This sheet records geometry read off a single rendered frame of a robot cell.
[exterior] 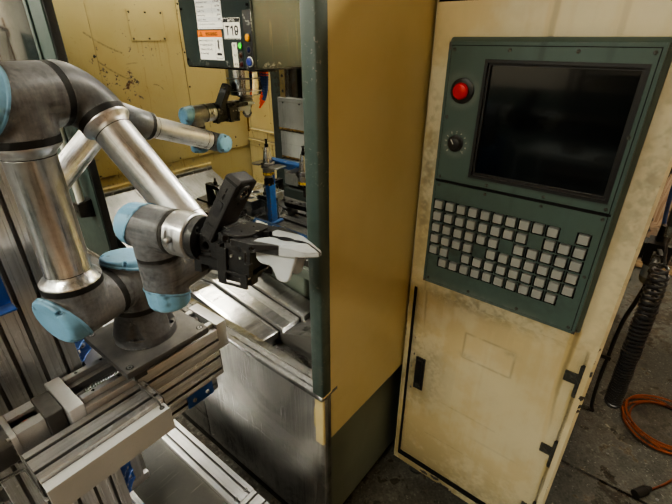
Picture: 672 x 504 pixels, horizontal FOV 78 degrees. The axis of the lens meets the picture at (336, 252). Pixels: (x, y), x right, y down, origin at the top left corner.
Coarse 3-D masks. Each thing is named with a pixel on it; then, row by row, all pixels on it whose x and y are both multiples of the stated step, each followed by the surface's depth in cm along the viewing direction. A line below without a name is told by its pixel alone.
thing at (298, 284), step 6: (294, 276) 181; (282, 282) 188; (288, 282) 185; (294, 282) 183; (300, 282) 180; (306, 282) 179; (294, 288) 184; (300, 288) 181; (306, 288) 180; (300, 294) 183; (306, 294) 182
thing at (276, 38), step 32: (192, 0) 162; (224, 0) 152; (256, 0) 146; (288, 0) 156; (192, 32) 169; (256, 32) 150; (288, 32) 161; (192, 64) 176; (224, 64) 164; (256, 64) 154; (288, 64) 165
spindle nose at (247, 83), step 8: (232, 72) 181; (240, 72) 181; (248, 72) 181; (256, 72) 184; (232, 80) 183; (240, 80) 182; (248, 80) 183; (256, 80) 185; (232, 88) 185; (240, 88) 184; (248, 88) 184; (256, 88) 186
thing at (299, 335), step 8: (296, 328) 163; (304, 328) 160; (280, 336) 164; (288, 336) 160; (296, 336) 157; (304, 336) 154; (288, 344) 162; (296, 344) 159; (304, 344) 155; (304, 352) 157
